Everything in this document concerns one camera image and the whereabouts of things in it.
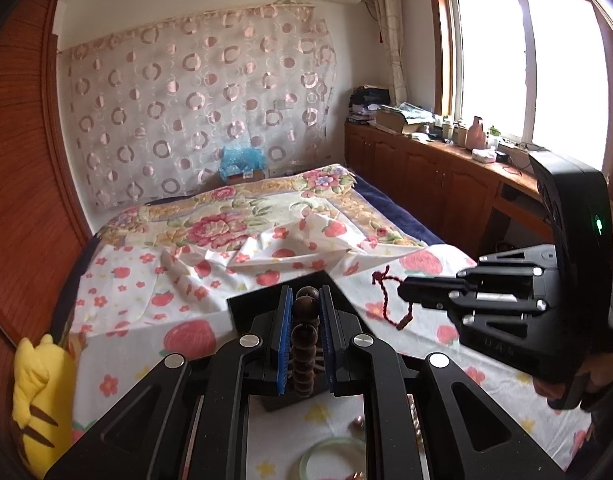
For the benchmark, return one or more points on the wooden cabinet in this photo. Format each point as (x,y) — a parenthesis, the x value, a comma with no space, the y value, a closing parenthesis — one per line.
(426,180)

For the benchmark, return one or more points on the floral blanket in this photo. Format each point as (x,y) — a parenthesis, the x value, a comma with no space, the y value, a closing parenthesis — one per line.
(211,220)

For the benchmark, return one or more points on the patterned window curtain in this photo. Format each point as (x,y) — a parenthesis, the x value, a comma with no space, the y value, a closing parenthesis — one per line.
(392,35)

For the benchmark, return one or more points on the person's right hand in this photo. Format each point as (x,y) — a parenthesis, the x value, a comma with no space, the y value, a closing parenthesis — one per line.
(603,375)

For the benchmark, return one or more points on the wooden framed window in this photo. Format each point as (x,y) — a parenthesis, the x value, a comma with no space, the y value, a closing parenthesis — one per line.
(516,50)

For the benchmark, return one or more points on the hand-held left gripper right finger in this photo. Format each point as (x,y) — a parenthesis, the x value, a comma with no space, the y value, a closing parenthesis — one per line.
(328,345)

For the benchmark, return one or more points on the flat box with papers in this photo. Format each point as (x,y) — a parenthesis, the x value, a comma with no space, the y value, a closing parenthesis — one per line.
(401,120)

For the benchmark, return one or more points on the blue plastic bag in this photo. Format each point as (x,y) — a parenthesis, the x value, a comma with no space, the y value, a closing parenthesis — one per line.
(241,160)

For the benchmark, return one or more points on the yellow plush toy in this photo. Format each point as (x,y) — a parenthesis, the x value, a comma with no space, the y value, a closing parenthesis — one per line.
(41,400)

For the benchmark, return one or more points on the circle patterned wall cloth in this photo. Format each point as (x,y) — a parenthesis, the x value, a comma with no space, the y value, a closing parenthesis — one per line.
(186,100)

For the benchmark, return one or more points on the cardboard box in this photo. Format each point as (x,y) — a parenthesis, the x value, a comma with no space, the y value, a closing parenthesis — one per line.
(246,176)

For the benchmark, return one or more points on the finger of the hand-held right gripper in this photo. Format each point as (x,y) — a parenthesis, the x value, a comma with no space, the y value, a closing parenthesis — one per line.
(526,255)
(431,290)

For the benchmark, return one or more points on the white cloth bundle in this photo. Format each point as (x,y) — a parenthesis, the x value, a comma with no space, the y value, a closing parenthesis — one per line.
(484,155)

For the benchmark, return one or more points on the white power box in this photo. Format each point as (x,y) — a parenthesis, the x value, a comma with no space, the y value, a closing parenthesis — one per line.
(513,155)

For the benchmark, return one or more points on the navy blue mattress cover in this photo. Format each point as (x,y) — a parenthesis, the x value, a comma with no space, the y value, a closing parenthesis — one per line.
(391,210)

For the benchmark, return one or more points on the pile of dark books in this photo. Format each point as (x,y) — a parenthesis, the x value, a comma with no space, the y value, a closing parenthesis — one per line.
(366,105)

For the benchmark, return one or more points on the green jade bangle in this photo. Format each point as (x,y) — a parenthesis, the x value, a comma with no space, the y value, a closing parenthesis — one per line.
(311,452)

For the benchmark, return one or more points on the strawberry print bed sheet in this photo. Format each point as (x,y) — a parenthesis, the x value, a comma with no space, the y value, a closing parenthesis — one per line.
(151,320)

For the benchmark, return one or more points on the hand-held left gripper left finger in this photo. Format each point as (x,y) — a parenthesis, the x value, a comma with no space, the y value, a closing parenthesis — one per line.
(285,345)

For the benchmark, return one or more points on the black jewelry tray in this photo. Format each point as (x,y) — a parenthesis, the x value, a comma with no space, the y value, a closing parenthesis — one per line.
(259,302)

